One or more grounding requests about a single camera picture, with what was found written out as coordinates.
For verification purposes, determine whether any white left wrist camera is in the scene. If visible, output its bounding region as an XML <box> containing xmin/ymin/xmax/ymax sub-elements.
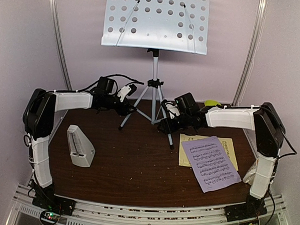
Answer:
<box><xmin>116</xmin><ymin>84</ymin><xmax>137</xmax><ymax>102</ymax></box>

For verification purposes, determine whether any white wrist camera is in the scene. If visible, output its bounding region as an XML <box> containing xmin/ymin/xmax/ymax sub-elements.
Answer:
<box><xmin>116</xmin><ymin>84</ymin><xmax>137</xmax><ymax>102</ymax></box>
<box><xmin>162</xmin><ymin>100</ymin><xmax>180</xmax><ymax>119</ymax></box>

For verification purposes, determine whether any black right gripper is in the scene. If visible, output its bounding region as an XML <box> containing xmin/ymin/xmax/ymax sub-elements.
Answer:
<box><xmin>157</xmin><ymin>111</ymin><xmax>192</xmax><ymax>135</ymax></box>

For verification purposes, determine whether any aluminium front rail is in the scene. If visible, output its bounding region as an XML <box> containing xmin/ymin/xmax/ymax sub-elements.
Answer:
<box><xmin>4</xmin><ymin>185</ymin><xmax>289</xmax><ymax>225</ymax></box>

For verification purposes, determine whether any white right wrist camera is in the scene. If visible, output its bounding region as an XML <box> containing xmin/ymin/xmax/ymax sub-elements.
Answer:
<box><xmin>162</xmin><ymin>100</ymin><xmax>180</xmax><ymax>119</ymax></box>

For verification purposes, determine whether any green bowl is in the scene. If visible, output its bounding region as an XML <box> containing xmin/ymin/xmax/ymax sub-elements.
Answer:
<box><xmin>204</xmin><ymin>100</ymin><xmax>221</xmax><ymax>107</ymax></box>

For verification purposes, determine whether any purple sheet music page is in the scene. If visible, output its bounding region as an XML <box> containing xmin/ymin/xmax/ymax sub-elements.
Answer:
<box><xmin>182</xmin><ymin>136</ymin><xmax>241</xmax><ymax>193</ymax></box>

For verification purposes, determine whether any white metronome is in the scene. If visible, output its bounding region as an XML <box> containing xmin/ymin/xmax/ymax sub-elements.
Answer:
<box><xmin>67</xmin><ymin>124</ymin><xmax>96</xmax><ymax>168</ymax></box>

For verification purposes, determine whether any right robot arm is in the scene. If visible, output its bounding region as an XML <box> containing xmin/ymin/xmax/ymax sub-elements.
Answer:
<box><xmin>158</xmin><ymin>93</ymin><xmax>286</xmax><ymax>217</ymax></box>

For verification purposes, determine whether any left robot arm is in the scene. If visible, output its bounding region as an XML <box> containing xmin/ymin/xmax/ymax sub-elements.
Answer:
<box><xmin>23</xmin><ymin>75</ymin><xmax>139</xmax><ymax>211</ymax></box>

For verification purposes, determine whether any white folding music stand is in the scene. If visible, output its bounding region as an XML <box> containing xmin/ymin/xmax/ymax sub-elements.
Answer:
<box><xmin>96</xmin><ymin>0</ymin><xmax>210</xmax><ymax>152</ymax></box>

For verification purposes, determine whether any white mug orange inside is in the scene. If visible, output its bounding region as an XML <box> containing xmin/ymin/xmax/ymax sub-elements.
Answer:
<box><xmin>242</xmin><ymin>159</ymin><xmax>259</xmax><ymax>186</ymax></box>

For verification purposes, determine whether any yellow sheet music page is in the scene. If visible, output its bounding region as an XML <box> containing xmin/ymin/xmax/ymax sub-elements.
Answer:
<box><xmin>178</xmin><ymin>134</ymin><xmax>239</xmax><ymax>171</ymax></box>

